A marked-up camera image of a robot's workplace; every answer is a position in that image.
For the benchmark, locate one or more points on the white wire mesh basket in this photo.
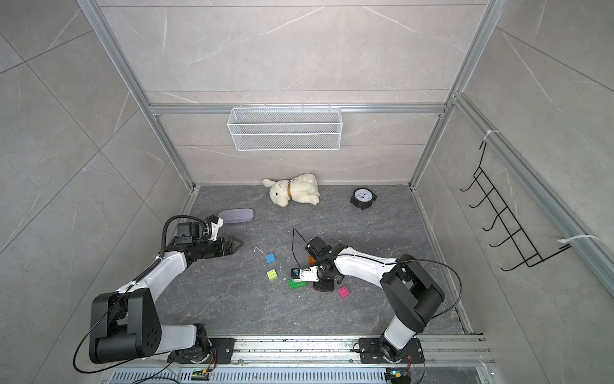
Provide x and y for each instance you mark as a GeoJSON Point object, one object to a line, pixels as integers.
{"type": "Point", "coordinates": [286, 128]}

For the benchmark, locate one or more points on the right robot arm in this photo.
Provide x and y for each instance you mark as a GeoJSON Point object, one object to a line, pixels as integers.
{"type": "Point", "coordinates": [413, 294]}

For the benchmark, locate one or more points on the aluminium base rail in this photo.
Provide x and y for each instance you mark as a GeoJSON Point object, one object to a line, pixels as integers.
{"type": "Point", "coordinates": [346, 351]}

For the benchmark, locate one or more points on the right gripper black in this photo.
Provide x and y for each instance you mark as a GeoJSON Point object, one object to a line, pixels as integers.
{"type": "Point", "coordinates": [323, 286]}

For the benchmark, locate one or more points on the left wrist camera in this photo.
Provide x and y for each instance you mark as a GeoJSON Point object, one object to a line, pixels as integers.
{"type": "Point", "coordinates": [212, 226]}

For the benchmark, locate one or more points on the black round clock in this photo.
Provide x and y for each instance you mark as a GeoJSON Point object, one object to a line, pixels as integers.
{"type": "Point", "coordinates": [363, 198]}

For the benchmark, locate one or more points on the lime lego brick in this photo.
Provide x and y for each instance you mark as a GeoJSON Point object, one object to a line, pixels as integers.
{"type": "Point", "coordinates": [272, 275]}

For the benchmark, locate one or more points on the blue lego brick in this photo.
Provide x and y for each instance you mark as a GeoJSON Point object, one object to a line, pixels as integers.
{"type": "Point", "coordinates": [270, 258]}

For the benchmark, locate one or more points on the green lego brick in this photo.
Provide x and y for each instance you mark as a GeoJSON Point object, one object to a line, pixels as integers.
{"type": "Point", "coordinates": [296, 284]}

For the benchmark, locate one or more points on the black wall hook rack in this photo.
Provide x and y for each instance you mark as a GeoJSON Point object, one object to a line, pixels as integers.
{"type": "Point", "coordinates": [505, 219]}

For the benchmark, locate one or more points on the white plush dog toy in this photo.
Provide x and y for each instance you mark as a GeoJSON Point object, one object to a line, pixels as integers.
{"type": "Point", "coordinates": [301, 189]}

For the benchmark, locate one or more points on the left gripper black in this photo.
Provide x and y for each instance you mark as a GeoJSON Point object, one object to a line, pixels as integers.
{"type": "Point", "coordinates": [221, 244]}

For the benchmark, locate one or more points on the white vented cable tray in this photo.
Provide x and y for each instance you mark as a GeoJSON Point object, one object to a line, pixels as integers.
{"type": "Point", "coordinates": [228, 374]}

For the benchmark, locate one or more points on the pink lego brick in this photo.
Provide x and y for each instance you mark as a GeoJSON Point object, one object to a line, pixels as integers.
{"type": "Point", "coordinates": [343, 292]}

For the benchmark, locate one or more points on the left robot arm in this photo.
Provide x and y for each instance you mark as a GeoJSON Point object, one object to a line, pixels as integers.
{"type": "Point", "coordinates": [124, 323]}

